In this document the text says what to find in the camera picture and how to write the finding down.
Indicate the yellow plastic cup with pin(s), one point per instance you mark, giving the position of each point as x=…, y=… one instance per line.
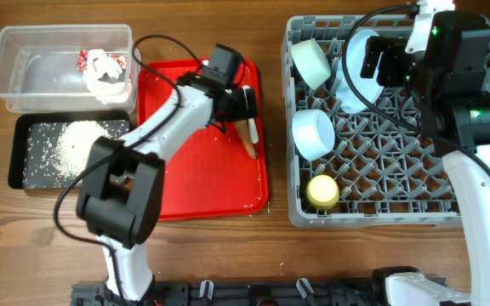
x=322, y=192

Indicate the red patterned wrapper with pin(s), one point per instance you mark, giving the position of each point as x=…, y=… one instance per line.
x=82, y=60

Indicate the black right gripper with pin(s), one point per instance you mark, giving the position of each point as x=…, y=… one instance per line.
x=392, y=51

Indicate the crumpled white tissue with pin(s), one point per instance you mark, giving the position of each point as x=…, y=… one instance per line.
x=107, y=81

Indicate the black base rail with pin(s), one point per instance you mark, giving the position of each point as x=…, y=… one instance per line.
x=354, y=291

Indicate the white plastic spoon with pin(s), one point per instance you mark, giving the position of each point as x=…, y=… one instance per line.
x=253, y=132

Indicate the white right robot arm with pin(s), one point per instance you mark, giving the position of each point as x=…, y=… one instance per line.
x=442, y=65

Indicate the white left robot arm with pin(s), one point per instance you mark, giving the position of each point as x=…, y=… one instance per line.
x=121, y=196

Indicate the grey dishwasher rack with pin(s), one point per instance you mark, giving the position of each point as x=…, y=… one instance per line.
x=387, y=175

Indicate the clear plastic bin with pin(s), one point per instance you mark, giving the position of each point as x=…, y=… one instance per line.
x=38, y=66

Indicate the brown carrot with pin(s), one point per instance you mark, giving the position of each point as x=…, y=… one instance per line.
x=242, y=131

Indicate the red plastic tray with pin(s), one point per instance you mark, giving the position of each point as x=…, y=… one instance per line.
x=211, y=175

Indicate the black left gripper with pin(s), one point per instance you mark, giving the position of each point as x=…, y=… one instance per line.
x=241, y=107

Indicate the black waste bin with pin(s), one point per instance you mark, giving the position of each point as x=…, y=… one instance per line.
x=17, y=159

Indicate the small light blue bowl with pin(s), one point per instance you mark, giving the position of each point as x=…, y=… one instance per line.
x=313, y=133

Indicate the light blue plate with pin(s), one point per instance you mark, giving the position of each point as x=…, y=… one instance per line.
x=367, y=87

